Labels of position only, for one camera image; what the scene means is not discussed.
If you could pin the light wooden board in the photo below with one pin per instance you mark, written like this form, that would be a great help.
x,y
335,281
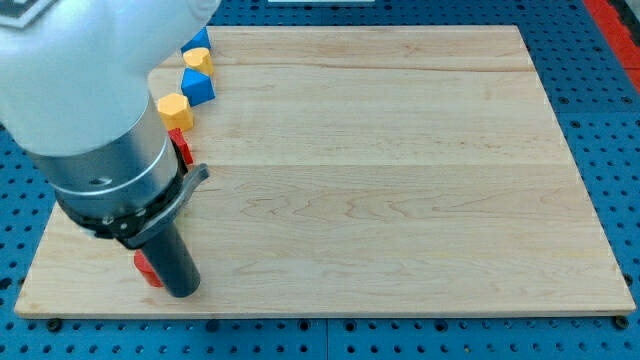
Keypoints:
x,y
362,172

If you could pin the red block near tool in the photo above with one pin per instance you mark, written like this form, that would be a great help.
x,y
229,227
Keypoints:
x,y
146,270

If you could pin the blue block at top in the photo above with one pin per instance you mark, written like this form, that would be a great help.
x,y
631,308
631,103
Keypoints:
x,y
199,40

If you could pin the yellow heart block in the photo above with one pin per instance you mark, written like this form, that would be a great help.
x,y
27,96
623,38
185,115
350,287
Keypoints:
x,y
199,59

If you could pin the yellow hexagon block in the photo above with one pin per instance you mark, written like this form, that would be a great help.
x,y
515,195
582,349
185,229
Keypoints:
x,y
175,112

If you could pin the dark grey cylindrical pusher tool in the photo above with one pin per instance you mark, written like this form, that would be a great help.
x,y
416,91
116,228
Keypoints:
x,y
172,262

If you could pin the red tape strip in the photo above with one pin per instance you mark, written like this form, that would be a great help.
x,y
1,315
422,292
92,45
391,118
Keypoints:
x,y
620,27

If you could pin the blue triangular block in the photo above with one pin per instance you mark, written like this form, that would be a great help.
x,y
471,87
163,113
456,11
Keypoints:
x,y
197,87

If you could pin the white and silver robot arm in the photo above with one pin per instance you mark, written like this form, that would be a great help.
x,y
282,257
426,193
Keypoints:
x,y
75,97

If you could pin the red block behind arm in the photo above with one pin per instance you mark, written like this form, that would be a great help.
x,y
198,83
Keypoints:
x,y
179,141

